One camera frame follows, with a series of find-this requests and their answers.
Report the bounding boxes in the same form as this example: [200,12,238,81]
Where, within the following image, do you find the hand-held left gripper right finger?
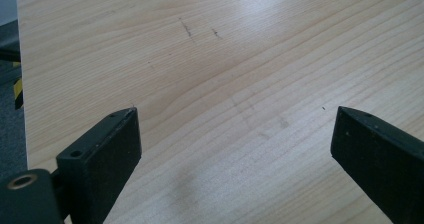
[330,105,424,224]

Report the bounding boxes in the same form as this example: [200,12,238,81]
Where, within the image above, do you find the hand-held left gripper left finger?
[55,106,143,224]

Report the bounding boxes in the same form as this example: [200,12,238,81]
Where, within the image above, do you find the yellow black striped tape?
[12,61,24,111]

